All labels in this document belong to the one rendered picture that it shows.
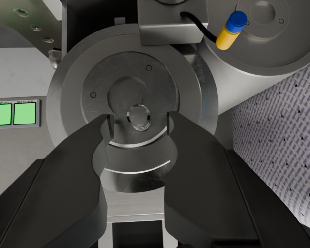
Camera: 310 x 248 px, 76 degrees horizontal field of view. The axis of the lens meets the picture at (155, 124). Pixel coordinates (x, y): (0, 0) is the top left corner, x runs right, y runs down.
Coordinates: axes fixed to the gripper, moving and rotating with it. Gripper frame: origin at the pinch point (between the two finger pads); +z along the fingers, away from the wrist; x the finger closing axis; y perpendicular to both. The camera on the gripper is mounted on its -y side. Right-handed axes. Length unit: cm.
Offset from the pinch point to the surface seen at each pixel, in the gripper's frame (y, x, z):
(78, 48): -2.6, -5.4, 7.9
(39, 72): 64, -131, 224
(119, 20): 12, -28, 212
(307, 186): 11.1, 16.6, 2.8
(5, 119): 18, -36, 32
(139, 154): 4.0, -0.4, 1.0
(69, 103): 0.7, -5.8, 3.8
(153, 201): 34.6, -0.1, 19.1
